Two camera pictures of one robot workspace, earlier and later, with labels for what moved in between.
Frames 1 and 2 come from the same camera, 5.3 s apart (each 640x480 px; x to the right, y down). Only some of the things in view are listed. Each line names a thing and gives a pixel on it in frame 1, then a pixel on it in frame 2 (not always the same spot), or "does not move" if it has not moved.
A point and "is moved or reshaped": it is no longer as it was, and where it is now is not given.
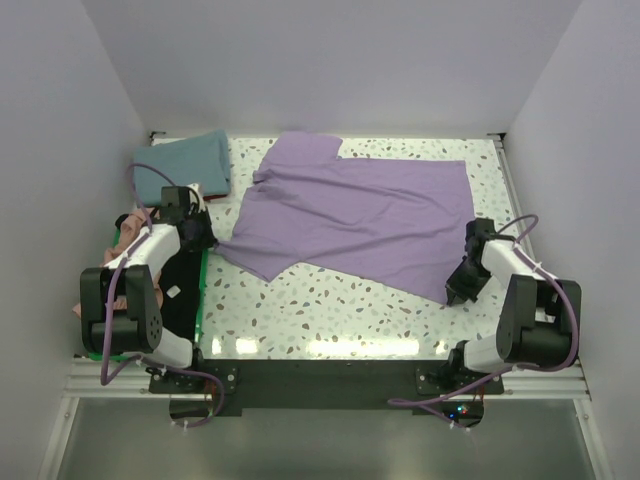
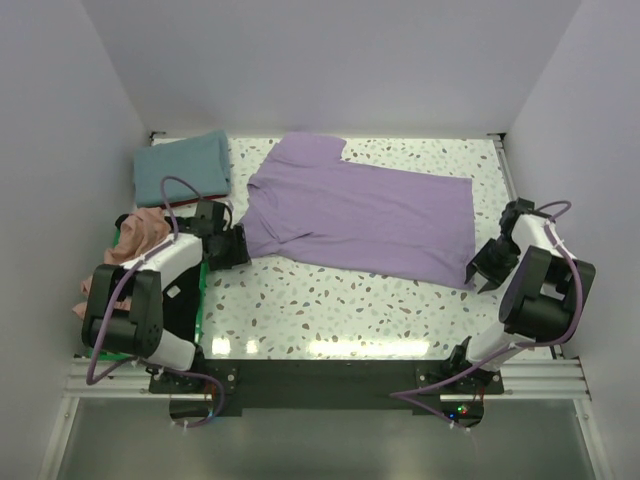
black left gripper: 208,240 to 238,254
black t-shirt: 180,288 does not move
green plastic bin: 204,273 does not move
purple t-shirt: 402,220 is moved or reshaped
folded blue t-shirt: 203,160 does not move
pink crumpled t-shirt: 128,226 does not move
